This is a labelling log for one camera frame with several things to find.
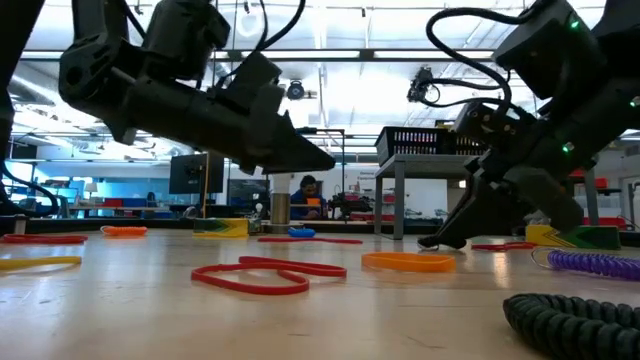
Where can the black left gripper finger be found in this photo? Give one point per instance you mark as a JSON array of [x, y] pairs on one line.
[[295, 155]]

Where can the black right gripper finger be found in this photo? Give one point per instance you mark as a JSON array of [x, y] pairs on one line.
[[480, 215]]

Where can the black slotted plastic basket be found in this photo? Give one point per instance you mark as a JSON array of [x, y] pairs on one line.
[[410, 145], [465, 145]]

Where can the yellow green crayon box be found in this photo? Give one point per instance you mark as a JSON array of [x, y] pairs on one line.
[[227, 227], [595, 239], [442, 124]]

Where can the yellow rubber band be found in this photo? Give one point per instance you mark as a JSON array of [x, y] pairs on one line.
[[50, 261]]

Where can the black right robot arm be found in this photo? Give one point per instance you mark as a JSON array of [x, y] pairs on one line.
[[615, 60]]

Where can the small white desk lamp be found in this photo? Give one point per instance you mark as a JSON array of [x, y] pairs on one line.
[[91, 187]]

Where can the person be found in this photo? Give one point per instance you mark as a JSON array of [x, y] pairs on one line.
[[150, 199], [305, 200]]

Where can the black computer monitor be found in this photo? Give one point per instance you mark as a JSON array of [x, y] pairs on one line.
[[196, 172]]

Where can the white mushroom table lamp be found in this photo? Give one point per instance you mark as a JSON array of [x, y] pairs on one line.
[[281, 207]]

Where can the dark display screen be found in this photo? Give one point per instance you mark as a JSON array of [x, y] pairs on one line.
[[247, 195]]

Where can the grey perforated metal shelf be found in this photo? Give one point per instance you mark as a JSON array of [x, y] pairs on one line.
[[425, 167]]

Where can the small black background robot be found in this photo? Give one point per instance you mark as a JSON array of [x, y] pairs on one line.
[[350, 204]]

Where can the red bin shelving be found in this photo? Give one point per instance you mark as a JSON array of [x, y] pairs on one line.
[[602, 182]]

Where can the orange rubber band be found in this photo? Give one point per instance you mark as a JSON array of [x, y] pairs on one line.
[[410, 263]]

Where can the black tubular stand frame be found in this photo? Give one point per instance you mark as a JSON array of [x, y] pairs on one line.
[[343, 165]]

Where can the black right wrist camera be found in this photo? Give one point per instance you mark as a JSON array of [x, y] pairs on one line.
[[490, 122]]

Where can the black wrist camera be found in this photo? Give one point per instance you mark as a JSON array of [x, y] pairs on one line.
[[185, 35], [490, 122]]

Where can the black overhead camera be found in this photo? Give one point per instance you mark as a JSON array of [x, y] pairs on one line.
[[295, 91]]

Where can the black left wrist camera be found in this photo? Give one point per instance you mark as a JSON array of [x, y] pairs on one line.
[[185, 35]]

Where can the black aluminium table frame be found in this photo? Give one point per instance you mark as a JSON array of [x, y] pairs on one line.
[[350, 227]]

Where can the black overhead light bar frame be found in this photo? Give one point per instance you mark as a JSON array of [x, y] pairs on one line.
[[330, 55]]

